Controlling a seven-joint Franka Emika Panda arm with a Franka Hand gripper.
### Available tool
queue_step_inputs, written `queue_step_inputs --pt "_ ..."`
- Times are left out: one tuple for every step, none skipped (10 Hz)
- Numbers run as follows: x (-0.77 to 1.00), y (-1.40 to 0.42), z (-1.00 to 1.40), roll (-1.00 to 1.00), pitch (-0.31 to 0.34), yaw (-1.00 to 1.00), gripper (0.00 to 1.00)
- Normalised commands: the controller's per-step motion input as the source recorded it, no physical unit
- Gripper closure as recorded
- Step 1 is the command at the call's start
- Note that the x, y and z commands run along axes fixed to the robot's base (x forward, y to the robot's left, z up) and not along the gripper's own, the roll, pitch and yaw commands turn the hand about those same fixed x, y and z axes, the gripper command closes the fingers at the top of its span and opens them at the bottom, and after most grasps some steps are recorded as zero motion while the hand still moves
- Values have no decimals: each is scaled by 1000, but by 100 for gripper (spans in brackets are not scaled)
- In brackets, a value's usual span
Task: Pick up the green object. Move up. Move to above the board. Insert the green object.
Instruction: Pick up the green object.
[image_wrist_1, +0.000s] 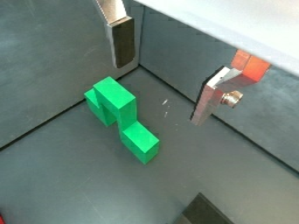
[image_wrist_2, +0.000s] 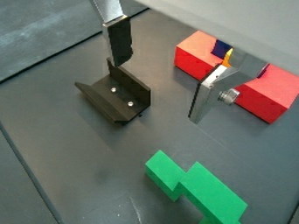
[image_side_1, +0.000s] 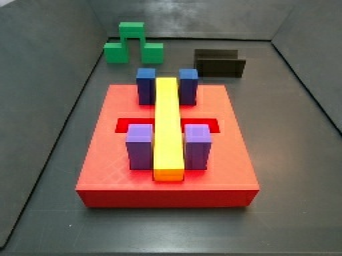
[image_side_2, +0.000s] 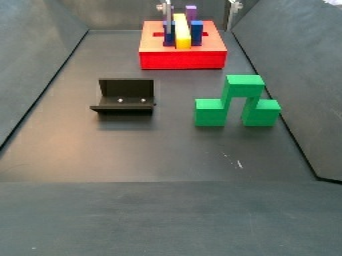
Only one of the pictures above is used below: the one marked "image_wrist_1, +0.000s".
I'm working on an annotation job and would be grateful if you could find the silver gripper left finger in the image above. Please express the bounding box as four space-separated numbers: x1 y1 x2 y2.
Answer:
93 0 136 68

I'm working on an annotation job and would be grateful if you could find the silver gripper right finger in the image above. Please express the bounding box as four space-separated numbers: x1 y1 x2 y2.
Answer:
191 50 271 125

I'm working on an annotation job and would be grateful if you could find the green stepped block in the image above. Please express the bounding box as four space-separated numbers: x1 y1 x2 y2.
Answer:
84 77 160 165

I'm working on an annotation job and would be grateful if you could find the black angle bracket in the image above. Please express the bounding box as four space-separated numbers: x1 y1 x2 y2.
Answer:
173 193 235 224

